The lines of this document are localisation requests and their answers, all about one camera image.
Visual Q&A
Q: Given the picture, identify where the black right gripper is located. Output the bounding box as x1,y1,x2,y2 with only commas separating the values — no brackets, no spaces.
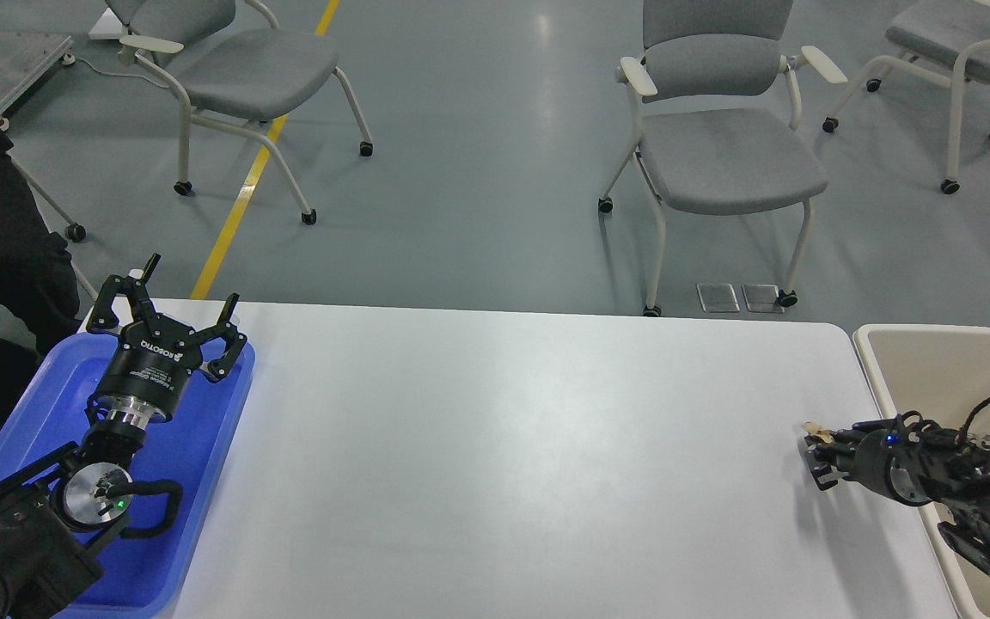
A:
804,418,932,508

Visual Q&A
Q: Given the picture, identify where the blue plastic tray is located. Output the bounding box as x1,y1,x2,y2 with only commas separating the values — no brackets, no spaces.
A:
0,333,256,619

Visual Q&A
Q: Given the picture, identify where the brown paper ball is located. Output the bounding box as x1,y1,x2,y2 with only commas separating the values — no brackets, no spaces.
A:
802,420,835,445

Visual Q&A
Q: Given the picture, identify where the grey chair right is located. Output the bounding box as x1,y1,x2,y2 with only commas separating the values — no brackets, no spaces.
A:
822,1,990,195

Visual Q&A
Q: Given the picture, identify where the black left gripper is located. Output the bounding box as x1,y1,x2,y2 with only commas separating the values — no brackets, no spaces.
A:
86,254,248,428

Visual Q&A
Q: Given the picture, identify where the grey chair centre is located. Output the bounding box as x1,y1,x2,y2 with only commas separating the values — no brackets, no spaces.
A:
615,1,847,317

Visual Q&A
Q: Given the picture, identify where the metal floor plate left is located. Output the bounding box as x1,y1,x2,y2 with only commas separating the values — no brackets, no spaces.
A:
696,283,740,313

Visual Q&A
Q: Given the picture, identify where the metal floor plate right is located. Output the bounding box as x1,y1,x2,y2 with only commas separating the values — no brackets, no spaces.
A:
740,285,785,314

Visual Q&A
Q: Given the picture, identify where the metal platform with cable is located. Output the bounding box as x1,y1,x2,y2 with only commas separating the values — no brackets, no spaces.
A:
0,31,74,117

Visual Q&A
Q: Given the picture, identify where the beige plastic bin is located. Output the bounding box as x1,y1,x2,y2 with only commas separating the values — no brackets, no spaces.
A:
853,324,990,618

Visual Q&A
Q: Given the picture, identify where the metal floor plate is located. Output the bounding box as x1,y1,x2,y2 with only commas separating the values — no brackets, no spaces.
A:
740,285,785,314
696,283,740,313

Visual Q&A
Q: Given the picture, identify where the grey chair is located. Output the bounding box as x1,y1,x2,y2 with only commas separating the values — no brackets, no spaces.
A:
615,1,847,317
822,1,990,195
106,1,374,226

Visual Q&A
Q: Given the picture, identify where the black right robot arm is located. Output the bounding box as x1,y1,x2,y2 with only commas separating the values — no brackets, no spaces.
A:
803,396,990,577

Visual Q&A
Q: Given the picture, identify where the grey chair left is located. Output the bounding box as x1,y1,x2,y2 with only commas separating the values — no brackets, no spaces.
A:
106,1,374,226

